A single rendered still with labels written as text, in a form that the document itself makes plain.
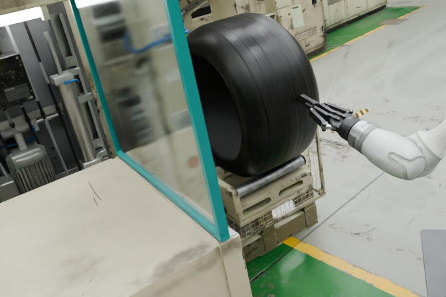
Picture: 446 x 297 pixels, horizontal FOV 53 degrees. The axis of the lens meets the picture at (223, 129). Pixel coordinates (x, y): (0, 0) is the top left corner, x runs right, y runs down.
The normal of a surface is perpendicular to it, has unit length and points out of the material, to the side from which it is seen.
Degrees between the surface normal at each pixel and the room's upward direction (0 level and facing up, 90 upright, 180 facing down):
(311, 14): 90
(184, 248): 0
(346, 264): 0
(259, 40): 38
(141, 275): 0
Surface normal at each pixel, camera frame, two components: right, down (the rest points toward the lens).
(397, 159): -0.60, -0.11
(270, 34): 0.16, -0.59
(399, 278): -0.18, -0.91
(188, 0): 0.53, 0.23
